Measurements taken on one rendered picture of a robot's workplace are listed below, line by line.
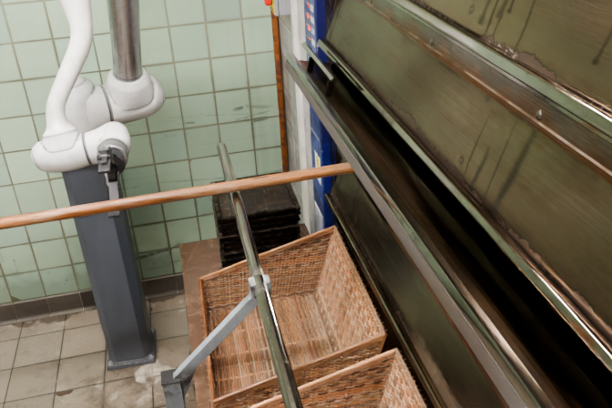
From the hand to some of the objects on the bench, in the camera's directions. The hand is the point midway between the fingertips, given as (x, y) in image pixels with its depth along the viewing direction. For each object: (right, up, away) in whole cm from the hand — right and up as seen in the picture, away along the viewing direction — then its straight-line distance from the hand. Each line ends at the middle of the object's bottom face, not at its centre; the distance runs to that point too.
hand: (109, 192), depth 173 cm
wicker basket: (+60, -78, -25) cm, 102 cm away
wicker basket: (+46, -51, +27) cm, 74 cm away
